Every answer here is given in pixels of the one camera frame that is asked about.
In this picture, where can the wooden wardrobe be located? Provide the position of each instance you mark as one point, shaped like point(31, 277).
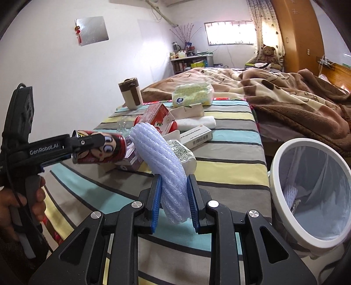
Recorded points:
point(299, 30)

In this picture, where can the cluttered shelf with bottles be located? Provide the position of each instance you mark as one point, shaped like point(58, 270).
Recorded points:
point(189, 63)

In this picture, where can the dried branches in vase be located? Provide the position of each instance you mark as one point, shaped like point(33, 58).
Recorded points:
point(186, 34)

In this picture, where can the brown teddy bear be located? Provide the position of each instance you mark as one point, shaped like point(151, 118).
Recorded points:
point(270, 56)

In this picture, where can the striped table cloth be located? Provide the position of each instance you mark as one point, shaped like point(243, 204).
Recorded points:
point(233, 153)

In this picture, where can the person's left forearm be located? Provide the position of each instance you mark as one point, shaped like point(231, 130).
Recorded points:
point(16, 257)

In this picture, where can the clear plastic bottle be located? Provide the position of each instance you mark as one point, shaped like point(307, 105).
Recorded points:
point(124, 126)

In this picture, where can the red cartoon print can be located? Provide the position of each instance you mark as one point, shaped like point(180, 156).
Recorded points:
point(112, 149)

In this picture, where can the long white medicine box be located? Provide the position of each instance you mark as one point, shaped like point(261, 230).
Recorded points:
point(196, 136)

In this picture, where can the bright window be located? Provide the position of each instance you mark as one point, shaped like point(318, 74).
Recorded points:
point(229, 33)

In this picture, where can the purple white carton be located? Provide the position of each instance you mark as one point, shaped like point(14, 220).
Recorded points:
point(133, 161)

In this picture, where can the white wall pipe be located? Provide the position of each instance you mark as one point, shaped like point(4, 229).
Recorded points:
point(160, 16)

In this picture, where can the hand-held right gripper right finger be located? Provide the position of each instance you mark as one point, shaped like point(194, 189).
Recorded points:
point(192, 204)

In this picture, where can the folded white towel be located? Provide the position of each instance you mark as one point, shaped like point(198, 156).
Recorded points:
point(197, 122)

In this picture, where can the green yellow tissue pack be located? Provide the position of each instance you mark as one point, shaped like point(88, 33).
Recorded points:
point(193, 94)

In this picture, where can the silver patterned white box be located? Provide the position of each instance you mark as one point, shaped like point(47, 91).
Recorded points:
point(186, 157)

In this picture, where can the red strawberry print carton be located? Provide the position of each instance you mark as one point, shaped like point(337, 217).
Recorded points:
point(159, 116)

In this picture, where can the clear plastic bin liner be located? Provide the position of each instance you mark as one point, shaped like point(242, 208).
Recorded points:
point(320, 189)

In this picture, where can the wooden bed headboard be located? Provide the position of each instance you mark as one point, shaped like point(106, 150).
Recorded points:
point(338, 74)

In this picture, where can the patterned window curtain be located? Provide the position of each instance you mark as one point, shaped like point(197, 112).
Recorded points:
point(262, 27)

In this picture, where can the red hanging ornament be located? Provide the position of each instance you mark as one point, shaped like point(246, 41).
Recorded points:
point(78, 34)

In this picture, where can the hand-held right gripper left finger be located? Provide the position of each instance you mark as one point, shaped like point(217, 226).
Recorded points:
point(155, 202)

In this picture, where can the brown fleece blanket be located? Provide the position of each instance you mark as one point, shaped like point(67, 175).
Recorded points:
point(288, 104)

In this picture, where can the person's left hand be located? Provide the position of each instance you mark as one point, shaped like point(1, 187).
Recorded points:
point(38, 202)

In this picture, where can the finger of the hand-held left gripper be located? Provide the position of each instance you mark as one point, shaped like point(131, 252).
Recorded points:
point(87, 141)

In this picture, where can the crumpled beige paper bag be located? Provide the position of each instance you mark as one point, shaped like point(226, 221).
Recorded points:
point(189, 111)

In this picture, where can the white foam net sleeve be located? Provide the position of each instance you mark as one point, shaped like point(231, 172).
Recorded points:
point(156, 148)
point(291, 194)

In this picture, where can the white round waste bin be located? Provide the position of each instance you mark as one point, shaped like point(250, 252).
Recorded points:
point(274, 170)

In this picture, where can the brown and white tumbler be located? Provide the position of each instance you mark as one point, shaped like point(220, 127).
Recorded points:
point(131, 94)

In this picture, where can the silver foil wall sheet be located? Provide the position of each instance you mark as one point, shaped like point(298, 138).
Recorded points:
point(92, 31)

